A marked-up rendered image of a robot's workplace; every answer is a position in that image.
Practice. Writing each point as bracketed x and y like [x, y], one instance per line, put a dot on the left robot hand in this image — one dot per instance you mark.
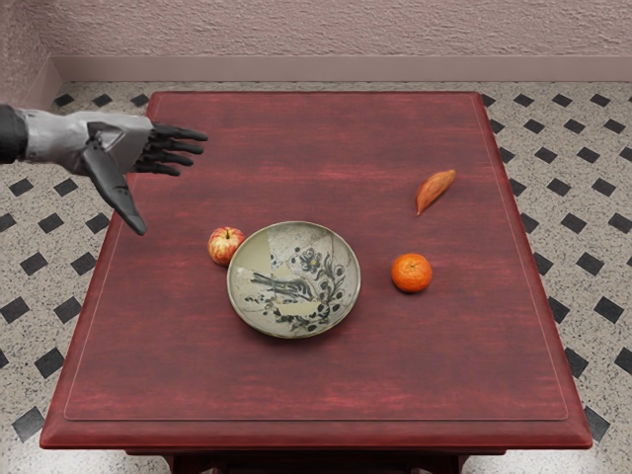
[59, 140]

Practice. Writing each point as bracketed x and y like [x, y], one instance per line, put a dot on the orange mandarin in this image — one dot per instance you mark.
[412, 272]

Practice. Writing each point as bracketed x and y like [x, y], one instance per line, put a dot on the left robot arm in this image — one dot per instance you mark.
[10, 133]

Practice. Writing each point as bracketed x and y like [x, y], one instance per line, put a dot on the patterned ceramic plate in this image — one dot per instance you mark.
[293, 279]

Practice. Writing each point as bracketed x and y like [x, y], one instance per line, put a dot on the red yellow apple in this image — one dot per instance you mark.
[223, 245]

